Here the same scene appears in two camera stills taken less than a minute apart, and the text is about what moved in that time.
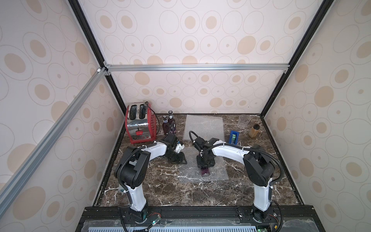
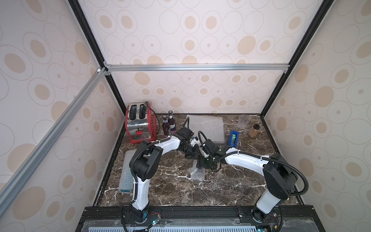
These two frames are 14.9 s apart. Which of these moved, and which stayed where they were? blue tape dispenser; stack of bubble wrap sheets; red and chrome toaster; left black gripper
Moved: left black gripper
Stayed: stack of bubble wrap sheets; red and chrome toaster; blue tape dispenser
